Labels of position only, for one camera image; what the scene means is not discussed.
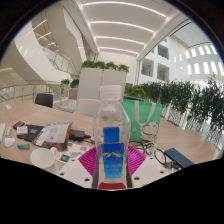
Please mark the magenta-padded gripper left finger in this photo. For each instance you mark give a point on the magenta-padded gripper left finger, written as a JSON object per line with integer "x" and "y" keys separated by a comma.
{"x": 74, "y": 173}

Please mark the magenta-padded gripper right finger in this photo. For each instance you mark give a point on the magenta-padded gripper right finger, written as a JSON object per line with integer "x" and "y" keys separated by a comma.
{"x": 150, "y": 170}

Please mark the clear bottle with blue label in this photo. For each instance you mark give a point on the clear bottle with blue label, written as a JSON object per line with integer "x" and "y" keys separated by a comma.
{"x": 112, "y": 158}

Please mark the white sticker sheet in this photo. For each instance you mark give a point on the white sticker sheet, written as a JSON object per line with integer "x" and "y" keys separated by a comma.
{"x": 71, "y": 151}

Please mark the dark blue flat case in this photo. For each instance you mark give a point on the dark blue flat case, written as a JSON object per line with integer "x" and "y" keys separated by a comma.
{"x": 179, "y": 157}

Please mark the white paper cup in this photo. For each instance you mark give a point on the white paper cup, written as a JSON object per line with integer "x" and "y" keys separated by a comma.
{"x": 41, "y": 158}

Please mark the black pouch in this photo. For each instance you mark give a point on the black pouch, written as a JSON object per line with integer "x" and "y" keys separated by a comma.
{"x": 78, "y": 135}

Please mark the flat round red coaster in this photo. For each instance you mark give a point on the flat round red coaster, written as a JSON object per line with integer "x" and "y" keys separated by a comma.
{"x": 111, "y": 186}

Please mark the open notebook with papers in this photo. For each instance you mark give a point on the open notebook with papers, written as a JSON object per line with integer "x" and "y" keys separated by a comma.
{"x": 53, "y": 133}

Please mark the green tote bag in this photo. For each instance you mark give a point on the green tote bag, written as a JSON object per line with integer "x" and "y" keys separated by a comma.
{"x": 145, "y": 115}

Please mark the small teal block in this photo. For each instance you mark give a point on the small teal block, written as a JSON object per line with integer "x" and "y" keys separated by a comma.
{"x": 23, "y": 146}

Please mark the black tablet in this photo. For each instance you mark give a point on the black tablet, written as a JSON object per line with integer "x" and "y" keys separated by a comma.
{"x": 31, "y": 133}

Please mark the white chair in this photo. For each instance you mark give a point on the white chair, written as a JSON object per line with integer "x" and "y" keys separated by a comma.
{"x": 87, "y": 107}

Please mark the small white box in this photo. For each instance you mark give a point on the small white box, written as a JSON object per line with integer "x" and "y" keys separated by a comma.
{"x": 22, "y": 130}

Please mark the white computer mouse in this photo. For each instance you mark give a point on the white computer mouse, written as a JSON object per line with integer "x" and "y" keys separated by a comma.
{"x": 9, "y": 142}

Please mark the small red and black item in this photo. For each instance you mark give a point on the small red and black item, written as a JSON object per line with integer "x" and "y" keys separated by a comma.
{"x": 18, "y": 125}

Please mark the small white oval device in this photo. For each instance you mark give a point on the small white oval device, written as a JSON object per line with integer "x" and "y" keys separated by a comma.
{"x": 8, "y": 131}

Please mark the black chair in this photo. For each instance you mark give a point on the black chair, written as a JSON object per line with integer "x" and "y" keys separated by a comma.
{"x": 44, "y": 100}

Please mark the brown planter with plants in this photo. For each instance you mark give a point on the brown planter with plants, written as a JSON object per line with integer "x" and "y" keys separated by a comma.
{"x": 74, "y": 93}

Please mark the green hedge row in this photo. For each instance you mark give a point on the green hedge row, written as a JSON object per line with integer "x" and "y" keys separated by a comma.
{"x": 190, "y": 100}

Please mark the white cabinet topped with plants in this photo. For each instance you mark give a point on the white cabinet topped with plants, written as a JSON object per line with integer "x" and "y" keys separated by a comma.
{"x": 100, "y": 86}

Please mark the white paper slip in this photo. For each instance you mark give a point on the white paper slip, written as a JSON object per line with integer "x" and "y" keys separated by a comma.
{"x": 8, "y": 106}

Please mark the glass railing with wooden handrail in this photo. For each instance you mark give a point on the glass railing with wooden handrail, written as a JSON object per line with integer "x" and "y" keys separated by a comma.
{"x": 23, "y": 91}

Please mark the ceiling light strips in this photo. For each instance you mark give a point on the ceiling light strips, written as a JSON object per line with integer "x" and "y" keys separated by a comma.
{"x": 123, "y": 23}

